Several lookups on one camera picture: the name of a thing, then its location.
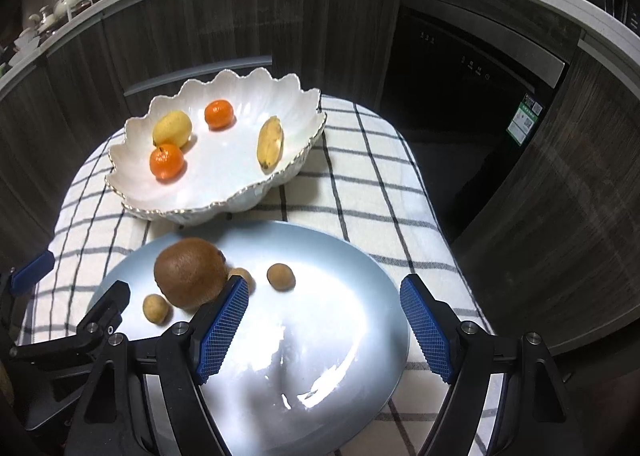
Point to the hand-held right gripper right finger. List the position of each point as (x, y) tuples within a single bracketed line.
[(427, 331)]

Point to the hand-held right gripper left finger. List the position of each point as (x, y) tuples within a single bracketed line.
[(220, 331)]

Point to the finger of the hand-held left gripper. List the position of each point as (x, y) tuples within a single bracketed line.
[(107, 306), (32, 272)]

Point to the small brown longan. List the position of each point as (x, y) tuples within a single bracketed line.
[(245, 276), (155, 308), (280, 276)]

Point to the brown kiwi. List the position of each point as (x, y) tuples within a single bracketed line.
[(187, 273)]

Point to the pale blue plate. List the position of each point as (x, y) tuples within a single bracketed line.
[(310, 336)]

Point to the orange tangerine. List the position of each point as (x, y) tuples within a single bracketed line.
[(166, 161), (219, 115)]

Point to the white scalloped bowl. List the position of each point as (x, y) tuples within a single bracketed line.
[(225, 171)]

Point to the yellow lemon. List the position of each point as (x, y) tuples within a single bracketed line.
[(172, 129)]

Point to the small yellow banana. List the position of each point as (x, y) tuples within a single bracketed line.
[(270, 144)]

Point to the black white checked cloth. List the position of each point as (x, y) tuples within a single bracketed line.
[(375, 196)]

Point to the black built-in dishwasher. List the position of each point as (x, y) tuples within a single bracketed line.
[(450, 111)]

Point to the green white sticker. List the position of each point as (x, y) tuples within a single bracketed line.
[(525, 117)]

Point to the white teapot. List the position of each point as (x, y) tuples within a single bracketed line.
[(40, 19), (65, 6)]

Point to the dark wood lower cabinets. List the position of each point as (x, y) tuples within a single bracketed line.
[(200, 26)]

